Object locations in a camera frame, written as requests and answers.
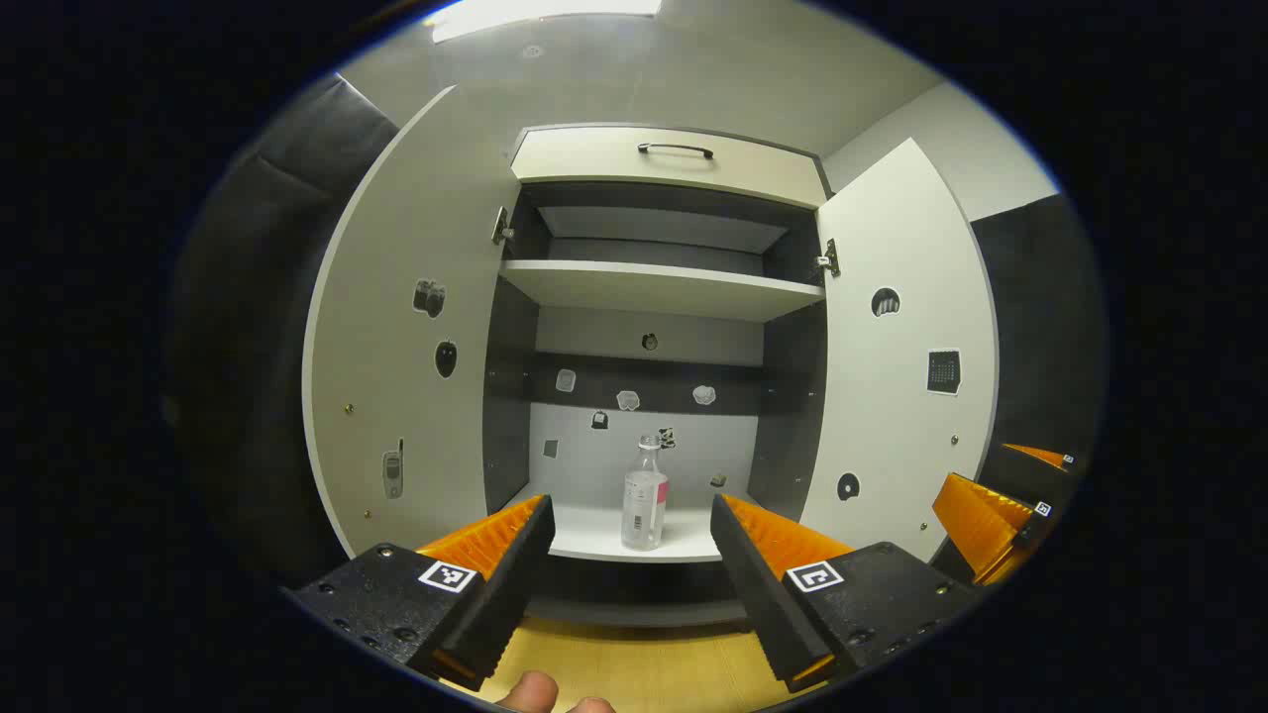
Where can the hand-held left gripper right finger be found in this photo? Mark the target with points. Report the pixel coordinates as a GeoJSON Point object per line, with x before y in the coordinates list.
{"type": "Point", "coordinates": [753, 584]}

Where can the clear plastic bottle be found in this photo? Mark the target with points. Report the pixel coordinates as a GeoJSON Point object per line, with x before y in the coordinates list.
{"type": "Point", "coordinates": [644, 505]}

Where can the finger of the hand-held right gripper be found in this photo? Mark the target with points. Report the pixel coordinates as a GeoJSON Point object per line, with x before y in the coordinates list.
{"type": "Point", "coordinates": [1035, 456]}
{"type": "Point", "coordinates": [976, 520]}

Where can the black backdrop cloth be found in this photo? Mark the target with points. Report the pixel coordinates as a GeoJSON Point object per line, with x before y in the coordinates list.
{"type": "Point", "coordinates": [267, 347]}

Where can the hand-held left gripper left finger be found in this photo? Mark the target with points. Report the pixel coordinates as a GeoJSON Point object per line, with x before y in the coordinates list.
{"type": "Point", "coordinates": [515, 574]}

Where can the white cabinet shelf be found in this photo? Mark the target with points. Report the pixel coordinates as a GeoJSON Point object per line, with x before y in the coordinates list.
{"type": "Point", "coordinates": [584, 530]}
{"type": "Point", "coordinates": [654, 287]}

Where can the white cabinet door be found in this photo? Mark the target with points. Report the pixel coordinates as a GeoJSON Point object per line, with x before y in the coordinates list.
{"type": "Point", "coordinates": [416, 396]}
{"type": "Point", "coordinates": [892, 416]}

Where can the white cabinet drawer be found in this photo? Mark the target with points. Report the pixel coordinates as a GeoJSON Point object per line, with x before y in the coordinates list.
{"type": "Point", "coordinates": [594, 158]}

